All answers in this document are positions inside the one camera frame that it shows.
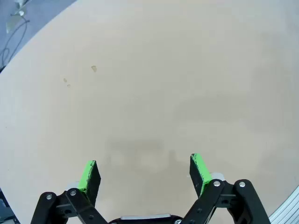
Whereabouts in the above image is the black cable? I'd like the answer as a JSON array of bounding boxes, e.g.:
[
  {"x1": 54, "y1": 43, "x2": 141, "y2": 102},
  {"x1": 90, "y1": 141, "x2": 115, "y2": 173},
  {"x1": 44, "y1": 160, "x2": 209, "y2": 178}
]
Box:
[{"x1": 0, "y1": 19, "x2": 31, "y2": 69}]

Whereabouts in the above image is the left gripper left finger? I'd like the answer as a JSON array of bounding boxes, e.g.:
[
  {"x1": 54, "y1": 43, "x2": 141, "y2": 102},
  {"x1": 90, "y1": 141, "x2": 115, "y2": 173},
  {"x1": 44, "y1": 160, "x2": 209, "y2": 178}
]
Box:
[{"x1": 30, "y1": 160, "x2": 109, "y2": 224}]

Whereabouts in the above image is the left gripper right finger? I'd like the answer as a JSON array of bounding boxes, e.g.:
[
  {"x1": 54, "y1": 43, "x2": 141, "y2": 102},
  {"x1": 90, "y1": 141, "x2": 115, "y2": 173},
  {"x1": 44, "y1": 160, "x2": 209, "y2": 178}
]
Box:
[{"x1": 181, "y1": 153, "x2": 271, "y2": 224}]

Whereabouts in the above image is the silver metal chair base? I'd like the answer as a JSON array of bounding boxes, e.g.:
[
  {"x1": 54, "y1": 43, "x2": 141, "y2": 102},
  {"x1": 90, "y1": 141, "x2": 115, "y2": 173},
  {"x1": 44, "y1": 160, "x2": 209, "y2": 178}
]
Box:
[{"x1": 5, "y1": 0, "x2": 27, "y2": 34}]

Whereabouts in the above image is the dark equipment beside table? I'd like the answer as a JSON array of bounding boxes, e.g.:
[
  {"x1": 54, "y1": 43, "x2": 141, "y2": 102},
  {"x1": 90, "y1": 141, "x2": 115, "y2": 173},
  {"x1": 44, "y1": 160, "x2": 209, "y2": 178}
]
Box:
[{"x1": 0, "y1": 186, "x2": 20, "y2": 224}]

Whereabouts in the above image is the aluminium frame rail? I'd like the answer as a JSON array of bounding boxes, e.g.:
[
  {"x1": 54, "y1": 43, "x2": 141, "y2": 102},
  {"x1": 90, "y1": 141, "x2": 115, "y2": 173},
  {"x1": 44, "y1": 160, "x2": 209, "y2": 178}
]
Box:
[{"x1": 268, "y1": 185, "x2": 299, "y2": 224}]

